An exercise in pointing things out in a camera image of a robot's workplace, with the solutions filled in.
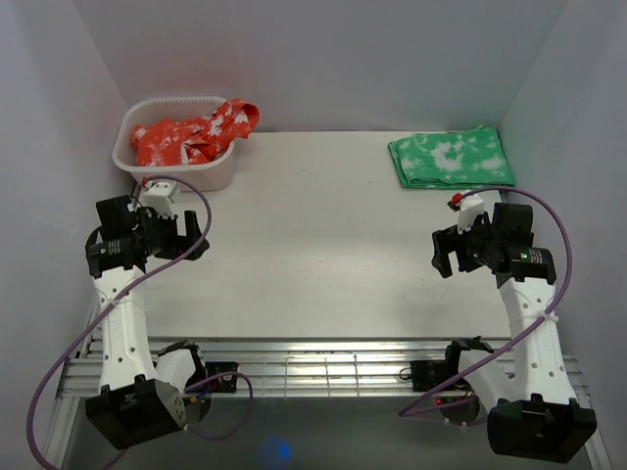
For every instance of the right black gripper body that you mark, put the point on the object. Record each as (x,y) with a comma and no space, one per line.
(472,246)

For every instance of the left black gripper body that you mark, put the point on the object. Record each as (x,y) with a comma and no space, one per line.
(161,234)

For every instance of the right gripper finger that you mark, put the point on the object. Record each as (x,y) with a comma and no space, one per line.
(446,241)
(441,262)

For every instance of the red tie-dye trousers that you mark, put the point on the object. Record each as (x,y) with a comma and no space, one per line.
(194,141)

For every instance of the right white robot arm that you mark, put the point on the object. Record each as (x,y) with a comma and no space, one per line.
(532,413)

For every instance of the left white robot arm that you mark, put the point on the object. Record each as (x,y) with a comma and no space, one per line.
(140,395)

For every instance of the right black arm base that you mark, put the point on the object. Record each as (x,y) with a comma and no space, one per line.
(425,374)

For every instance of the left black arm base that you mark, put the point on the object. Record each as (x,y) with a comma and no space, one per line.
(226,384)

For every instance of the green folded tie-dye trousers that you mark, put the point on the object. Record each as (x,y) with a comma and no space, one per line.
(451,160)

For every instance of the white plastic basin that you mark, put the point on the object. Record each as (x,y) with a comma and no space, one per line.
(213,176)

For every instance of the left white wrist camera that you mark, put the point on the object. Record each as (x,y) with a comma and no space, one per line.
(160,193)

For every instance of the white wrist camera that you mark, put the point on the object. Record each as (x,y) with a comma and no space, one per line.
(160,193)
(469,207)

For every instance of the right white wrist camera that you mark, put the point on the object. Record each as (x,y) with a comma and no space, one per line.
(469,207)

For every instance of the aluminium rail frame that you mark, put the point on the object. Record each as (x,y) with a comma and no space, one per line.
(329,296)

